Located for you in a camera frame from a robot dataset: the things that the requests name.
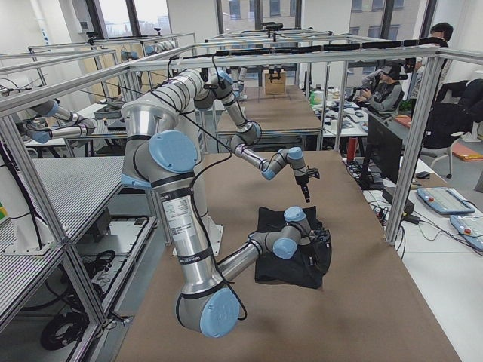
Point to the striped aluminium workbench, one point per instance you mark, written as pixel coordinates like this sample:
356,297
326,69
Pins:
79,189

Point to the black printed t-shirt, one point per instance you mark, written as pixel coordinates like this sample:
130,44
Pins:
306,268

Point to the black computer monitor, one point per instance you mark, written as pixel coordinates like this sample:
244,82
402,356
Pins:
382,156

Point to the seated person with headset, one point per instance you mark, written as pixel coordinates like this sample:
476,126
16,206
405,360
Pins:
382,92

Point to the cardboard box on table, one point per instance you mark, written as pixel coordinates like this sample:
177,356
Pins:
275,83

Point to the aluminium cell frame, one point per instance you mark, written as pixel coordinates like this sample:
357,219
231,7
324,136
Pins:
161,158

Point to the black office chair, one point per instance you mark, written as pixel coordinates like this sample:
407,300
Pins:
457,107

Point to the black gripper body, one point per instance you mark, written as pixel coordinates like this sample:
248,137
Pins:
302,183
321,239

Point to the blue white teach pendant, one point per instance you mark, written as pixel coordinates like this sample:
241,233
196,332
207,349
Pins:
444,201

